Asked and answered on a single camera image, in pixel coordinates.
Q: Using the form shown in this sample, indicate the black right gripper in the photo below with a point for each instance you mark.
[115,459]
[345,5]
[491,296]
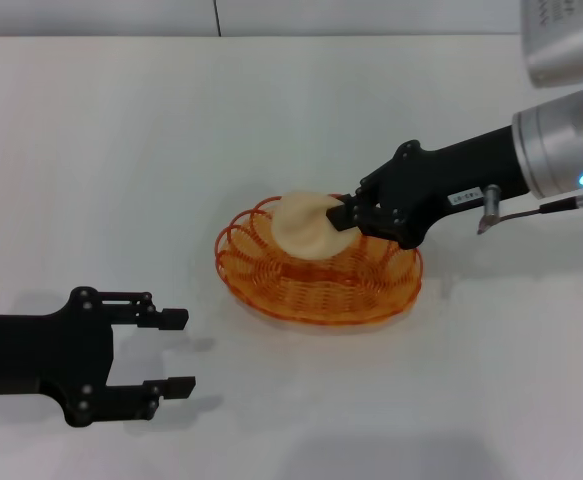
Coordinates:
[441,180]

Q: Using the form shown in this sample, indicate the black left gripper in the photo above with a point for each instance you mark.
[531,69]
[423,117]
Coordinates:
[41,355]

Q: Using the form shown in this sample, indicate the pale round bread bun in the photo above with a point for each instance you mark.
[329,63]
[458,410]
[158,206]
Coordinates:
[303,225]

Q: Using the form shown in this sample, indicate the orange woven plastic basket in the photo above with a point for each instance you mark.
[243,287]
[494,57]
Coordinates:
[321,290]

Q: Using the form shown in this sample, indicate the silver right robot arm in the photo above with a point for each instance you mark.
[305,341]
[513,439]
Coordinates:
[566,100]

